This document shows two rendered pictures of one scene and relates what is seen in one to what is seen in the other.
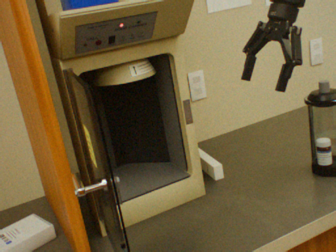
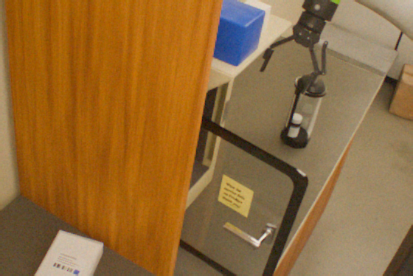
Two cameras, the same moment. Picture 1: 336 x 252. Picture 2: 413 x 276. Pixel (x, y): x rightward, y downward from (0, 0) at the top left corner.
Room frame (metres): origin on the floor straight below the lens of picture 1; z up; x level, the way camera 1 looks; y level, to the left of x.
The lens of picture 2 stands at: (0.22, 0.81, 2.05)
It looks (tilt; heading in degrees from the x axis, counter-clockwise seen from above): 38 degrees down; 317
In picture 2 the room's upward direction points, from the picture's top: 10 degrees clockwise
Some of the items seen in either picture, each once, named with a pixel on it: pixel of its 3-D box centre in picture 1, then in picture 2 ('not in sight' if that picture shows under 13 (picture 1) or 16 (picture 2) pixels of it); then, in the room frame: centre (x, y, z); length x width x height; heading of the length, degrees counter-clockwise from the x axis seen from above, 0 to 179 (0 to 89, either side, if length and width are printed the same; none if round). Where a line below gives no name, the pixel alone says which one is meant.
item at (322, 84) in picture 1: (324, 92); (312, 81); (1.10, -0.44, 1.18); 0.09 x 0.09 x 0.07
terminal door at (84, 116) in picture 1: (97, 169); (226, 210); (0.79, 0.17, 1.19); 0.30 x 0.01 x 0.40; 17
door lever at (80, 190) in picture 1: (86, 182); (246, 232); (0.71, 0.18, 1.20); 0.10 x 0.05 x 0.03; 17
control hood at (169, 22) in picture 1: (127, 24); (237, 56); (0.96, 0.06, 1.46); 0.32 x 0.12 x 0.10; 114
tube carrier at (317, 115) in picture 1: (327, 132); (303, 111); (1.10, -0.44, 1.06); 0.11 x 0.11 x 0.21
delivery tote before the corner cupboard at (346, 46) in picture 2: not in sight; (349, 64); (2.18, -2.36, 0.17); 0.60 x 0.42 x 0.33; 22
